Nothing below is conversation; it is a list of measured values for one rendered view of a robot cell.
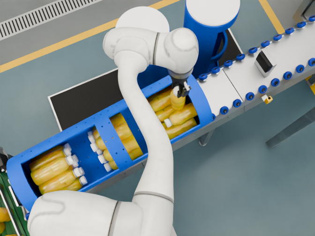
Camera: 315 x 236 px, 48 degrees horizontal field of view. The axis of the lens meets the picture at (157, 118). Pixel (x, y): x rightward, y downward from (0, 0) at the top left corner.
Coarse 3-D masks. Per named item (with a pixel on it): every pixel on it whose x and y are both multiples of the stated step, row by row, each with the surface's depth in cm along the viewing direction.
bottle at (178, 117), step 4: (188, 104) 159; (192, 104) 159; (184, 108) 158; (188, 108) 158; (192, 108) 158; (172, 112) 160; (176, 112) 158; (180, 112) 158; (184, 112) 157; (188, 112) 158; (192, 112) 158; (196, 112) 159; (172, 116) 158; (176, 116) 157; (180, 116) 157; (184, 116) 158; (188, 116) 158; (192, 116) 159; (172, 120) 158; (176, 120) 157; (180, 120) 158; (184, 120) 158; (172, 124) 159; (176, 124) 159
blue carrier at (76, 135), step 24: (192, 96) 149; (96, 120) 149; (48, 144) 148; (72, 144) 168; (120, 144) 146; (144, 144) 170; (24, 168) 165; (96, 168) 168; (120, 168) 152; (24, 192) 141
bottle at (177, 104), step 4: (172, 92) 145; (172, 96) 146; (176, 96) 144; (172, 100) 148; (176, 100) 146; (180, 100) 146; (184, 100) 149; (172, 104) 154; (176, 104) 151; (180, 104) 151; (184, 104) 156; (176, 108) 156; (180, 108) 157
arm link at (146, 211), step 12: (120, 204) 81; (132, 204) 81; (144, 204) 81; (156, 204) 81; (168, 204) 82; (120, 216) 78; (132, 216) 78; (144, 216) 79; (156, 216) 79; (168, 216) 81; (120, 228) 76; (132, 228) 77; (144, 228) 78; (156, 228) 78; (168, 228) 80
